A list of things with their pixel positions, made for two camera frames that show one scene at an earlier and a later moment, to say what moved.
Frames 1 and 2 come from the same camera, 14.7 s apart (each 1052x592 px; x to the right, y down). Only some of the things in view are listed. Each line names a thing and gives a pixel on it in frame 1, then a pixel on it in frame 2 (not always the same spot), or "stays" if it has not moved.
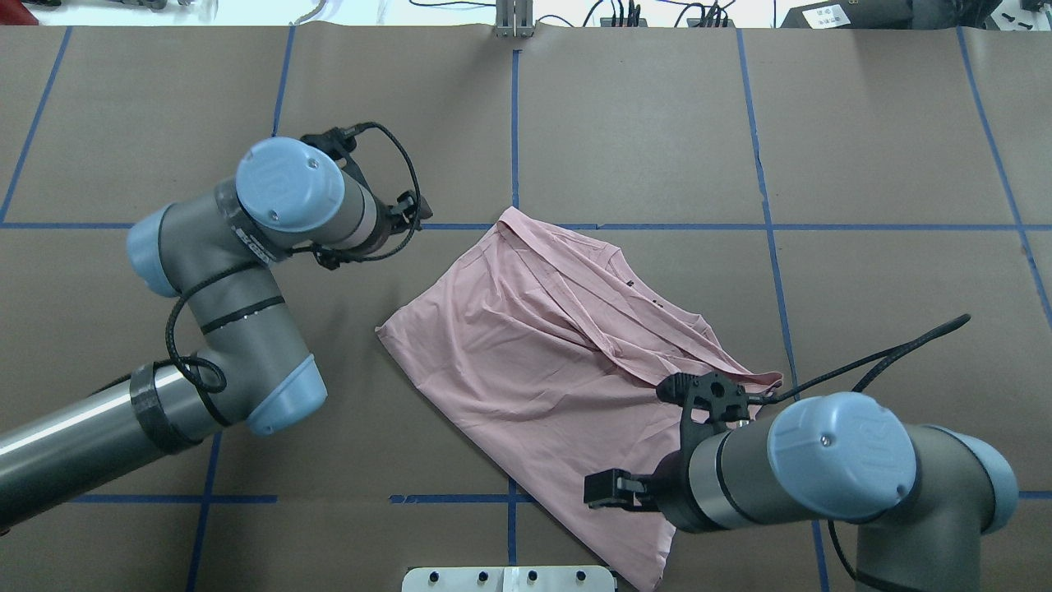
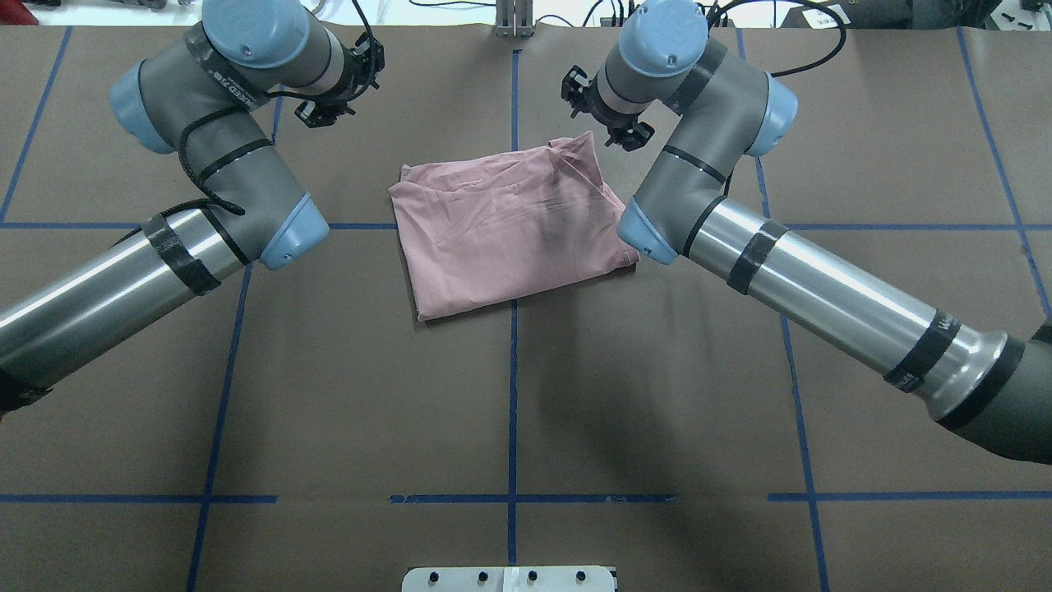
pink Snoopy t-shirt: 542,351 -> 486,227
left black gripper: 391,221 -> 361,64
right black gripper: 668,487 -> 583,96
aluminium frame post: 514,19 stays
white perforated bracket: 509,579 stays
